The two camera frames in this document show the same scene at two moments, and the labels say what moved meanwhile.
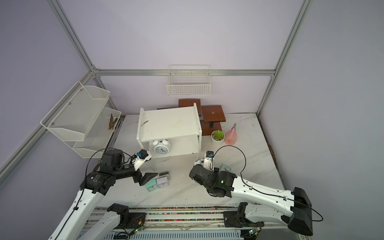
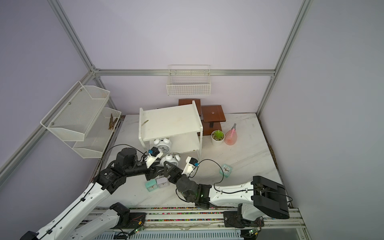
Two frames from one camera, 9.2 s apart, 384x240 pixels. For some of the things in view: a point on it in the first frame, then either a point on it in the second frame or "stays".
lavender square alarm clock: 162,182 stays
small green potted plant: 218,137 stays
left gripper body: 130,171 -> 149,173
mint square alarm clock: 225,167 stays
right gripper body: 210,188 -> 179,179
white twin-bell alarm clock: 161,147 stays
